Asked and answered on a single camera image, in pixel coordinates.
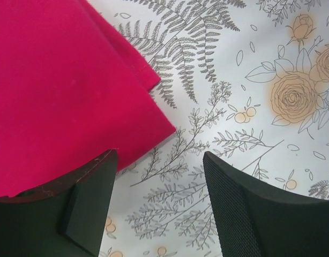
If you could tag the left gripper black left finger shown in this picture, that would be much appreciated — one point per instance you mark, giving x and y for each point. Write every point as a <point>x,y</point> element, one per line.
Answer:
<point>63,217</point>

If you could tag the floral patterned table mat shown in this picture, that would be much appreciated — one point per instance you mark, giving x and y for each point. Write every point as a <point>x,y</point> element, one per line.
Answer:
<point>246,80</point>

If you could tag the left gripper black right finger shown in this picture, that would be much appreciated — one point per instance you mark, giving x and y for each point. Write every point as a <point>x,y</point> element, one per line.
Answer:
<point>254,218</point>

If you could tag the magenta t shirt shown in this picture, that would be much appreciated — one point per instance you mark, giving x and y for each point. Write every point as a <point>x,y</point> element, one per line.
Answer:
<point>71,87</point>

